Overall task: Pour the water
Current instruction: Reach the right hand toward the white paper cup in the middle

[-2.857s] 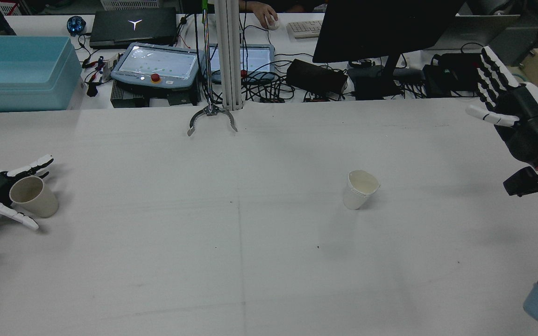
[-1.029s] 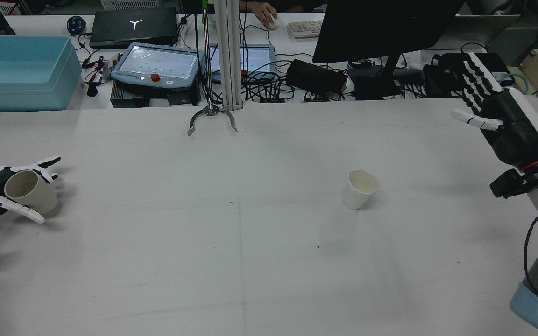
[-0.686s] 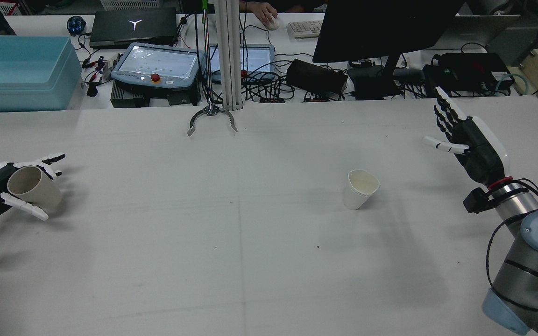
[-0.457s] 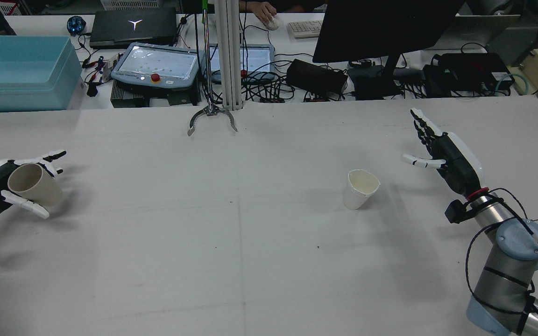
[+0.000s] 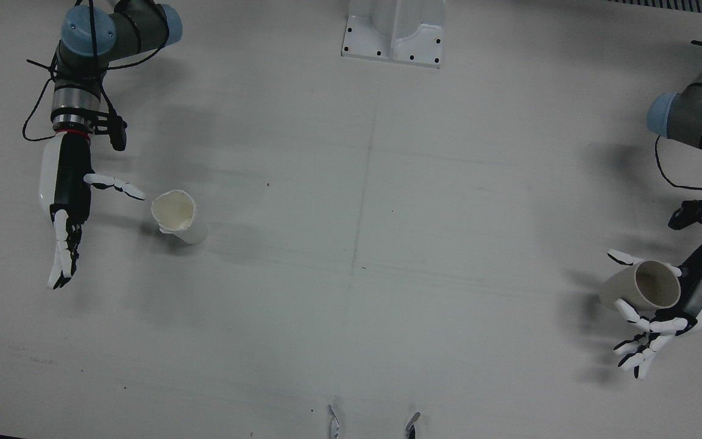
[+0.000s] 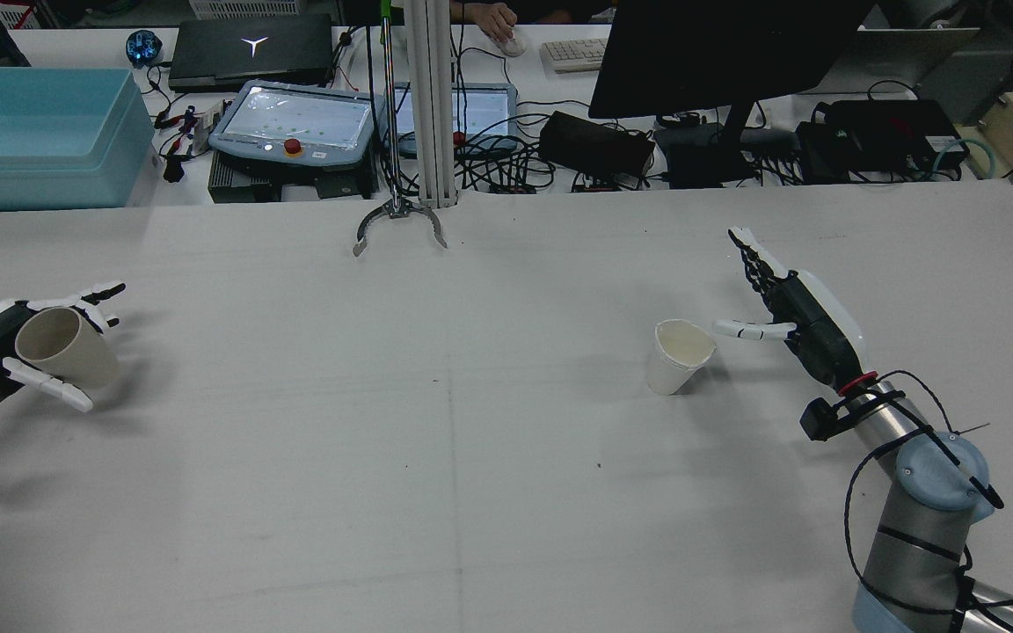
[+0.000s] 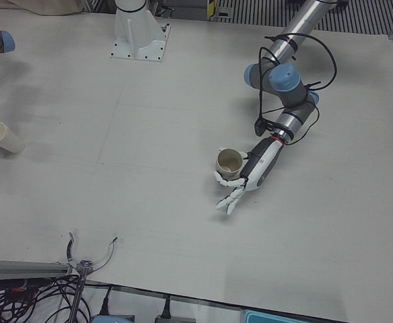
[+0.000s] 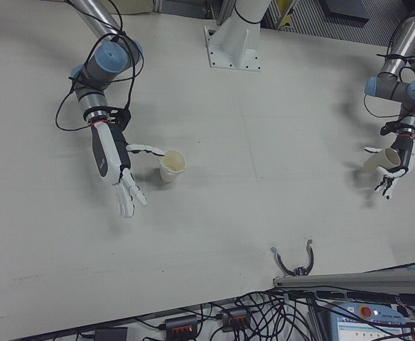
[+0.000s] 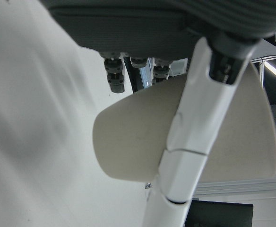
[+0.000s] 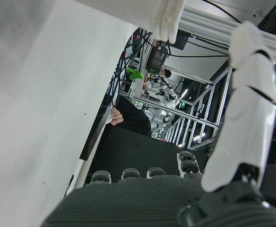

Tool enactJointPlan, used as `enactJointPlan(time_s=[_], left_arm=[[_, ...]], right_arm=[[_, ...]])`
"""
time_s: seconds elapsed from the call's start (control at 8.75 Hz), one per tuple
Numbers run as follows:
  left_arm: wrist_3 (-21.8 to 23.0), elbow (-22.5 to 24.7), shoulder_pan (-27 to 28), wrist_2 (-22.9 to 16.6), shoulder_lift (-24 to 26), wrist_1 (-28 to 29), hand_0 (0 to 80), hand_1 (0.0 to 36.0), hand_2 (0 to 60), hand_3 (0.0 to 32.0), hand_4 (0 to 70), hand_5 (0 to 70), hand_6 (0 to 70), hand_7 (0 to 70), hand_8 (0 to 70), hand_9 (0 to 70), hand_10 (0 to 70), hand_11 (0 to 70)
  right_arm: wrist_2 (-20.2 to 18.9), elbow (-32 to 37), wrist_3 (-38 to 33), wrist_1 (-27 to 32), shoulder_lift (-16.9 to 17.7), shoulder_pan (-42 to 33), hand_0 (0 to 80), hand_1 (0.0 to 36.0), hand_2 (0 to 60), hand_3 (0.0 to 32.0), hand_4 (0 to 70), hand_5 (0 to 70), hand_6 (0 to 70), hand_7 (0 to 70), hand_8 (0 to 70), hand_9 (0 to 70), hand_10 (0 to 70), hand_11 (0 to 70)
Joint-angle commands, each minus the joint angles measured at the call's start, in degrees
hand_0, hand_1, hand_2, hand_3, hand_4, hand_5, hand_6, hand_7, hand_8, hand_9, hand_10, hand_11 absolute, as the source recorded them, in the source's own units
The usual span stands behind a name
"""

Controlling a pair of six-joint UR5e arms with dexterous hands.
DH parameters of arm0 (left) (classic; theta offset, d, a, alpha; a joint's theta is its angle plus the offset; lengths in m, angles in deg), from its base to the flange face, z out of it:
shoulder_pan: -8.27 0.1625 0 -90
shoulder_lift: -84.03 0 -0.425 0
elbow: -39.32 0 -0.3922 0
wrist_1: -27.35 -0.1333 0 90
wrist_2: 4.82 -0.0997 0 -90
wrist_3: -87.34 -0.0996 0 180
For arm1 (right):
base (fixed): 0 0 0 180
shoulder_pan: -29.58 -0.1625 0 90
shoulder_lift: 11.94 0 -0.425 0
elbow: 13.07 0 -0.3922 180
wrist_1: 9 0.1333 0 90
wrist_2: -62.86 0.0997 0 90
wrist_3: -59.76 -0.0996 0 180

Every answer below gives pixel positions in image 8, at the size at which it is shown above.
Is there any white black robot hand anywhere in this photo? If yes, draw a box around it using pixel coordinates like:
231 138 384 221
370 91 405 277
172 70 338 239
90 119 166 219
362 136 415 201

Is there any smooth white paper cup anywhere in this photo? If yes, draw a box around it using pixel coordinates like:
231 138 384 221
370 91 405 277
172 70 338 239
363 147 402 174

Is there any dented white paper cup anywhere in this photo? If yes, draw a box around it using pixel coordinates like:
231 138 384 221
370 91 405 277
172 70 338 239
158 148 188 184

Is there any robot teach pendant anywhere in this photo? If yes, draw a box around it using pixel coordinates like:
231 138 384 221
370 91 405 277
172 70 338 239
325 299 415 341

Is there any plain black power brick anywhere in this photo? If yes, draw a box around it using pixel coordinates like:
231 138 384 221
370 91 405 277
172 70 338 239
94 327 129 341

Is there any black orange power adapter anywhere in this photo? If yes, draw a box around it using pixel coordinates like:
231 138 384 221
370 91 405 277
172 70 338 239
220 308 250 330
163 313 199 337

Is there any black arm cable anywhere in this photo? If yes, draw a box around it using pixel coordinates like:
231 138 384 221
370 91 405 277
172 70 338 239
362 33 415 119
54 0 146 133

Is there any aluminium frame rail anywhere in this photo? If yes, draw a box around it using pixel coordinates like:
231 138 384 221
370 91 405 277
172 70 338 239
272 261 415 298

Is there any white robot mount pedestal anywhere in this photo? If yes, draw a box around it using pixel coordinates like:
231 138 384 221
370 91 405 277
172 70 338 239
203 0 264 74

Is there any yellow black striped post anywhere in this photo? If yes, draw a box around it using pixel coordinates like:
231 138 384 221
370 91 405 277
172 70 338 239
277 0 295 30

